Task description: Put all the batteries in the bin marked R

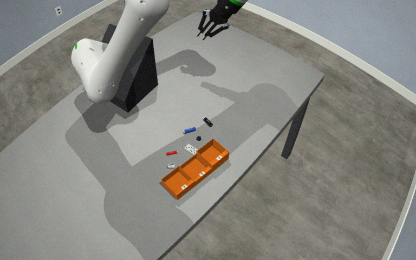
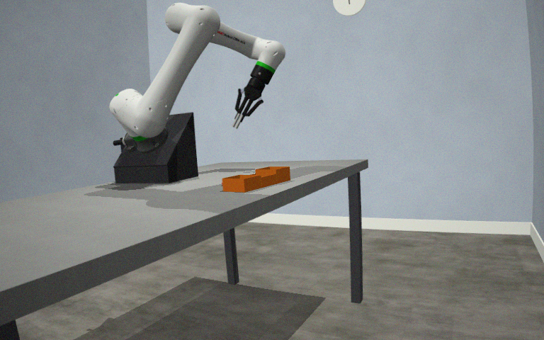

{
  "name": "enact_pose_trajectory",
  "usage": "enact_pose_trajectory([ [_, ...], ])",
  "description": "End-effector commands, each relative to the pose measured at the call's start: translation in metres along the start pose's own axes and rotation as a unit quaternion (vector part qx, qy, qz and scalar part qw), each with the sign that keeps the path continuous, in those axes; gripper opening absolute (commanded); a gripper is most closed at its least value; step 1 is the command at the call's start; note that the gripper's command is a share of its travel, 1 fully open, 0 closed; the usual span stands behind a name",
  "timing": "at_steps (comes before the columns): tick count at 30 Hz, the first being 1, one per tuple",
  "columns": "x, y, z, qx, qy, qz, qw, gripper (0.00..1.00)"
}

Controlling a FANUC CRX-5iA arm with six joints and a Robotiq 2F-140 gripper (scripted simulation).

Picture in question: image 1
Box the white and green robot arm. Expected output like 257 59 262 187
71 0 248 103

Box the orange rack of three bins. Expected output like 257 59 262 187
162 139 229 200

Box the white domino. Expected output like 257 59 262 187
184 144 198 155

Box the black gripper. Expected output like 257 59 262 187
194 4 232 45

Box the black battery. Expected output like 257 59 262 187
203 117 213 127

